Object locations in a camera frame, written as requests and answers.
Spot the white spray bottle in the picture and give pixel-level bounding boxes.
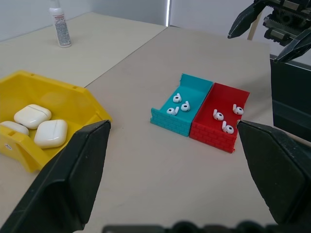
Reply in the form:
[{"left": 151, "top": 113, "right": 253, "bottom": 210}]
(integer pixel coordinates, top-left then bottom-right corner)
[{"left": 49, "top": 0, "right": 72, "bottom": 48}]

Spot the white earbud case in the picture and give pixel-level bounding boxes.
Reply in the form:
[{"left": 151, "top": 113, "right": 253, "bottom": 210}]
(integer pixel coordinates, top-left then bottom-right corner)
[
  {"left": 0, "top": 120, "right": 30, "bottom": 136},
  {"left": 34, "top": 119, "right": 68, "bottom": 149},
  {"left": 13, "top": 104, "right": 52, "bottom": 130}
]

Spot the light wooden post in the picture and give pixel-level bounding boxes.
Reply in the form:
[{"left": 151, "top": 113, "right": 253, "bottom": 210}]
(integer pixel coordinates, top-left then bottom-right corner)
[{"left": 247, "top": 9, "right": 262, "bottom": 41}]

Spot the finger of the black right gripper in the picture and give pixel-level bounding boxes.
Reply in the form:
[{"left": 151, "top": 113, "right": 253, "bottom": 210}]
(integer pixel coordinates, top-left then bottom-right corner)
[
  {"left": 227, "top": 0, "right": 269, "bottom": 39},
  {"left": 274, "top": 28, "right": 311, "bottom": 64}
]

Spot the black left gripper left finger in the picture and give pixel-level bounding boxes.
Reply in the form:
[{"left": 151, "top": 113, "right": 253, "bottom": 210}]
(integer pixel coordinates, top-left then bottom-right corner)
[{"left": 0, "top": 119, "right": 112, "bottom": 233}]

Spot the dark grey box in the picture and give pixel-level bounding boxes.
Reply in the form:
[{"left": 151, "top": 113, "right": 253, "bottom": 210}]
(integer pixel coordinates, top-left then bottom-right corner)
[{"left": 269, "top": 54, "right": 311, "bottom": 143}]

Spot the white earbud case front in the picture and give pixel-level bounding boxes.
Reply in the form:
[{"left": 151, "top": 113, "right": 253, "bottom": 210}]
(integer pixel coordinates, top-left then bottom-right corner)
[{"left": 34, "top": 119, "right": 68, "bottom": 149}]

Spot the yellow plastic bin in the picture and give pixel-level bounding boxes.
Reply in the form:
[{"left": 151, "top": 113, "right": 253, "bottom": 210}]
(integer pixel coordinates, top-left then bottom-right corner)
[{"left": 0, "top": 70, "right": 114, "bottom": 173}]

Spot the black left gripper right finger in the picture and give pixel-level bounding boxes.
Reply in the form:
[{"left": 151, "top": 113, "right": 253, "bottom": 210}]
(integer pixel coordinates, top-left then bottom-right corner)
[{"left": 237, "top": 119, "right": 311, "bottom": 226}]

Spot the red brick-pattern tray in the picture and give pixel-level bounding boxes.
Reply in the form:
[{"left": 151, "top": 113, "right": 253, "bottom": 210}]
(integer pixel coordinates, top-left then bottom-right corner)
[{"left": 189, "top": 82, "right": 251, "bottom": 154}]

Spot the teal brick-pattern tray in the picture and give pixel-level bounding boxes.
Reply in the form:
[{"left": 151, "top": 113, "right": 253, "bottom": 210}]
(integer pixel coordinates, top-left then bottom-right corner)
[{"left": 150, "top": 73, "right": 214, "bottom": 137}]

